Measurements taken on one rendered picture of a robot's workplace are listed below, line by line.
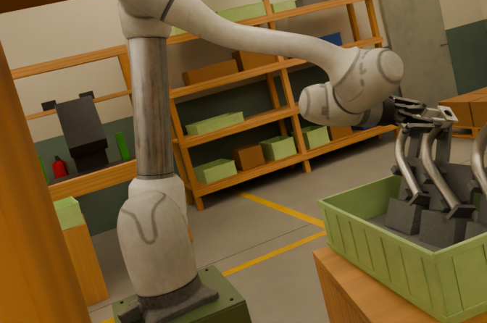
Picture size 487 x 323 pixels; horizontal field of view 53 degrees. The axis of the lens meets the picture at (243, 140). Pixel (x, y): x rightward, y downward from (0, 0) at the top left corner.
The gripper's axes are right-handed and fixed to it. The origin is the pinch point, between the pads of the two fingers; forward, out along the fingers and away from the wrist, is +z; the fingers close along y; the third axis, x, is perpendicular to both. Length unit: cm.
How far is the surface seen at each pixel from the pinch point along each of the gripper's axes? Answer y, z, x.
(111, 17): 434, -54, 272
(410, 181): -4.7, 3.1, 21.9
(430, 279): -43.0, -18.3, 9.7
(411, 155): 6.4, 9.0, 22.1
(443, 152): -4.6, 5.8, 8.4
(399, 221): -13.0, 1.2, 31.2
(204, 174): 272, 62, 358
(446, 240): -28.2, 0.2, 17.3
